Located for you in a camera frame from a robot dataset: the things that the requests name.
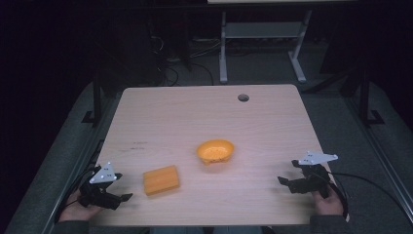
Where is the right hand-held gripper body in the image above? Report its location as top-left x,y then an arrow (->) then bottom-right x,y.
288,150 -> 339,200

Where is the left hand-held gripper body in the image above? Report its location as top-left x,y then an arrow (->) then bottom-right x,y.
78,161 -> 123,211

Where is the orange rectangular sponge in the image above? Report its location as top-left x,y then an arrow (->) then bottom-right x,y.
142,165 -> 181,197

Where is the orange plastic bowl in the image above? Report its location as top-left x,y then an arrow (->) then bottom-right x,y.
196,138 -> 236,167

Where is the person's left hand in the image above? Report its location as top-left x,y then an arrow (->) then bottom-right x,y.
59,189 -> 105,222

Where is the person's right hand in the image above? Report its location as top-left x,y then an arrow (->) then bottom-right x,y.
311,185 -> 345,217

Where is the black metal stand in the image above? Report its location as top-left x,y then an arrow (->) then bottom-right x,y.
81,62 -> 106,129
356,59 -> 386,129

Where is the white metal stand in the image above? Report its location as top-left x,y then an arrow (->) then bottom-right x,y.
218,9 -> 314,85

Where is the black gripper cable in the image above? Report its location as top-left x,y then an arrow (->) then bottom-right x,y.
326,171 -> 413,226
54,166 -> 98,223

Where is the grey metal frame rail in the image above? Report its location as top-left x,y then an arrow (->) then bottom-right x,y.
40,92 -> 126,234
343,96 -> 413,225

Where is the tangle of floor cables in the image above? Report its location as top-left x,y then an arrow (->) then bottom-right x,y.
149,30 -> 216,88

